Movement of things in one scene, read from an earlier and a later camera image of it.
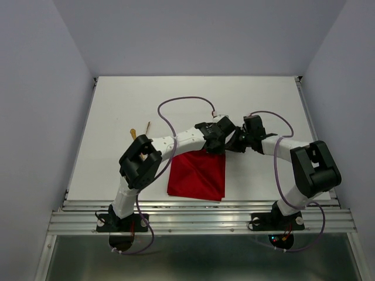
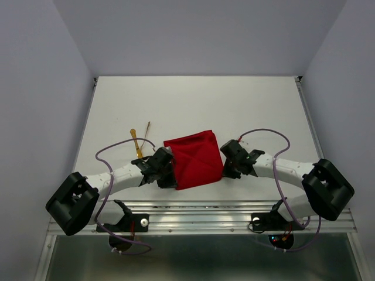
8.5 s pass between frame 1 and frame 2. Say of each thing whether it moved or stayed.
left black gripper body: moved
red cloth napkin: moved
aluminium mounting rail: stayed
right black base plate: stayed
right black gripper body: moved
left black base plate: stayed
